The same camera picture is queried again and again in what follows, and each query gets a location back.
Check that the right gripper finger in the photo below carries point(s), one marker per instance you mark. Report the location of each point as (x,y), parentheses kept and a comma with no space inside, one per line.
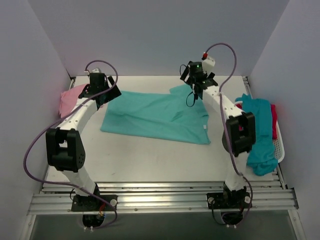
(210,76)
(184,73)

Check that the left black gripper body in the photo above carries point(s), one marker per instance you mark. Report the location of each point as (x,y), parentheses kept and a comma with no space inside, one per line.
(110,92)

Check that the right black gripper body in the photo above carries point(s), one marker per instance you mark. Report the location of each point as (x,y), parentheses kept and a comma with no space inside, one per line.
(185,73)

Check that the mint green t-shirt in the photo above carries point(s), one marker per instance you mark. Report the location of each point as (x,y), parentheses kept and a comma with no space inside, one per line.
(173,116)

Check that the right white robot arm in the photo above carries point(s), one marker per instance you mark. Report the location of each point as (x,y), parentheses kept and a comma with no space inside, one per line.
(239,132)

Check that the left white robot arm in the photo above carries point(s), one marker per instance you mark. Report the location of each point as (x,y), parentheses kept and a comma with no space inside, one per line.
(64,146)

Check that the folded pink t-shirt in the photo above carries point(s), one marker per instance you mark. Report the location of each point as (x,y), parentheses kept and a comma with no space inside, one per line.
(68,100)

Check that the red t-shirt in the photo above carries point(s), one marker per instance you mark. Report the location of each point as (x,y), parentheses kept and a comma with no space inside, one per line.
(274,120)

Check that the white laundry basket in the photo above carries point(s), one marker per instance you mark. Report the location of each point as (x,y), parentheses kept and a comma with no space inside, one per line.
(279,151)

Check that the teal blue t-shirt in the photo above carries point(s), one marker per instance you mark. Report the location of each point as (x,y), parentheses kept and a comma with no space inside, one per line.
(261,158)

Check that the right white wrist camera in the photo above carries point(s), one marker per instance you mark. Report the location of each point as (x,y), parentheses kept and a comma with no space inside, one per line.
(208,63)

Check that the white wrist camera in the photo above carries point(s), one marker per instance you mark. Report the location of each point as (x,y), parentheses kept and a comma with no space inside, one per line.
(208,63)
(95,70)

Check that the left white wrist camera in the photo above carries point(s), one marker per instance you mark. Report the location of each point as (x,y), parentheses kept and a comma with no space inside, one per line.
(95,70)

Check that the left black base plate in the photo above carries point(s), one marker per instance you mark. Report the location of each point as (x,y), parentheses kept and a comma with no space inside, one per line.
(91,204)

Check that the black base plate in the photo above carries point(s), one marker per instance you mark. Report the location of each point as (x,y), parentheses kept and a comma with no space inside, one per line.
(228,200)
(91,204)

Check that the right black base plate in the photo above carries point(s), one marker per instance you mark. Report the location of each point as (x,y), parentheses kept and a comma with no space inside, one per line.
(228,200)

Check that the aluminium rail frame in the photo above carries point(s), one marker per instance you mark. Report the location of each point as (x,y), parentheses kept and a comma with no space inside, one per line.
(152,176)

